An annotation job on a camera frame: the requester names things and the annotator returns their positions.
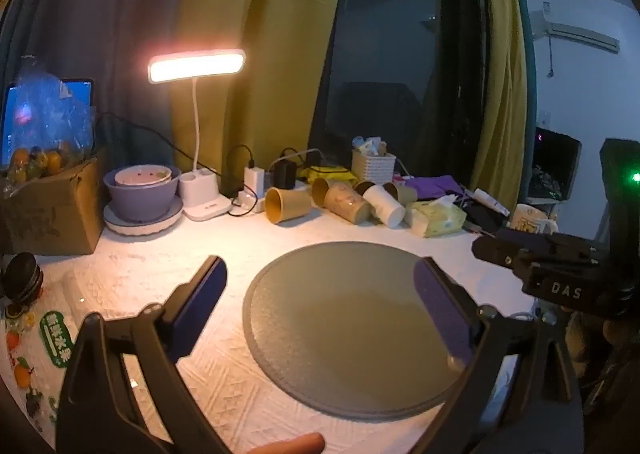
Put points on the brown paper cup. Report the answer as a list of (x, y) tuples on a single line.
[(362, 185), (404, 192)]

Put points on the dark monitor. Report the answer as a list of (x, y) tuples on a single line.
[(555, 159)]

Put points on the person's left hand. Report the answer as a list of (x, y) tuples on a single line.
[(292, 445)]

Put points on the yellow curtain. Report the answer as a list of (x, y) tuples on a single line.
[(260, 9), (500, 84)]

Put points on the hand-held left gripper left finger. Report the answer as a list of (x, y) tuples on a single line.
[(200, 306)]

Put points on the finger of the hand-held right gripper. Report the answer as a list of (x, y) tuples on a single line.
[(525, 235), (500, 251)]

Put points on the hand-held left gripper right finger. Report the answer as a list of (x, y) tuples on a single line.
[(440, 306)]

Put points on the yellow packet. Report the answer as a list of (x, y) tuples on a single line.
[(330, 174)]

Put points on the round grey mat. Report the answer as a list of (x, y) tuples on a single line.
[(345, 324)]

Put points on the black pouch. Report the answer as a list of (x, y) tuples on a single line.
[(482, 219)]

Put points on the dark window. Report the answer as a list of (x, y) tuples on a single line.
[(400, 59)]

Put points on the beige patterned paper cup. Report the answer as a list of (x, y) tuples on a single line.
[(347, 204)]

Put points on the white scalloped plate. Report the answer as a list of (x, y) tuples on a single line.
[(120, 226)]

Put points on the laptop screen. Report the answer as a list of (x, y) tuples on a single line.
[(80, 94)]

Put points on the white paper cup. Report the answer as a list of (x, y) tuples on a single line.
[(385, 206)]

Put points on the white charger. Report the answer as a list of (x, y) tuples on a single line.
[(254, 180)]

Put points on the green tissue pack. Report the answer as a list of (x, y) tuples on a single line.
[(435, 219)]

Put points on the purple cloth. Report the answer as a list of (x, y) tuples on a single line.
[(435, 186)]

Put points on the white woven basket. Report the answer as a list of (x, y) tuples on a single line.
[(373, 168)]

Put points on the white printed mug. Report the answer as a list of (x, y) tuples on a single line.
[(530, 221)]

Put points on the white power strip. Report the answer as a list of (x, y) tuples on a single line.
[(247, 201)]

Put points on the clear bag of oranges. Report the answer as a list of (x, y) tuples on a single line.
[(45, 134)]

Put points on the grey curtain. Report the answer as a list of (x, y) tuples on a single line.
[(100, 9)]

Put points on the white textured tablecloth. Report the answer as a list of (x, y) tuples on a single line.
[(250, 234)]

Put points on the white air conditioner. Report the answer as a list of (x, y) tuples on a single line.
[(580, 32)]

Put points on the purple bowl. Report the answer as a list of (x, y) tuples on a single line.
[(142, 199)]

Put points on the white desk lamp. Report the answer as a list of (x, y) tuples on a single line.
[(197, 65)]

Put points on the yellow paper cup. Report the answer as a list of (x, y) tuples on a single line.
[(320, 190), (292, 204)]

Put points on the stack of dark round lids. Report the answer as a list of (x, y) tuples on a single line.
[(20, 276)]

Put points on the white patterned bowl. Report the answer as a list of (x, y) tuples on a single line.
[(142, 177)]

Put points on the black power adapter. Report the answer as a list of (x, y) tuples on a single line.
[(286, 175)]

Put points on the printed plastic fruit bag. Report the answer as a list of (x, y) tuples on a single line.
[(50, 339)]

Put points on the cardboard box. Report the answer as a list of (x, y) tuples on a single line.
[(50, 219)]

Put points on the white tube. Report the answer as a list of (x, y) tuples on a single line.
[(492, 201)]

